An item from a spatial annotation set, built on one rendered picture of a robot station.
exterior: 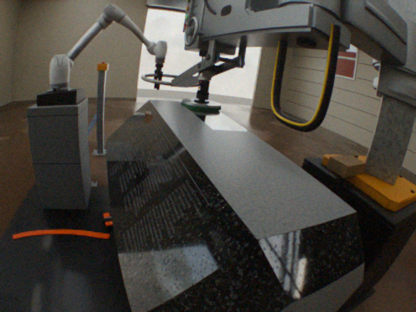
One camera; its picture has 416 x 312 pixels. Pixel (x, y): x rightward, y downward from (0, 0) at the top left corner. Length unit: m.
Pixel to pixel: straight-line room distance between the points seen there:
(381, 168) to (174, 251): 0.95
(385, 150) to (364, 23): 0.58
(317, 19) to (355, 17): 0.19
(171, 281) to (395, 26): 1.03
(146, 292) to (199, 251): 0.12
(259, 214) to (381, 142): 0.83
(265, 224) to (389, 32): 0.79
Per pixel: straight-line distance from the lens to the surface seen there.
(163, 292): 0.36
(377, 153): 1.09
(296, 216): 0.37
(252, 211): 0.35
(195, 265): 0.34
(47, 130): 1.59
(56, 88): 1.64
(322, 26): 0.59
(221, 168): 0.47
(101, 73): 2.61
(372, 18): 0.82
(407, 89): 1.04
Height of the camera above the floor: 1.05
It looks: 21 degrees down
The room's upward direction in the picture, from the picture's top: 8 degrees clockwise
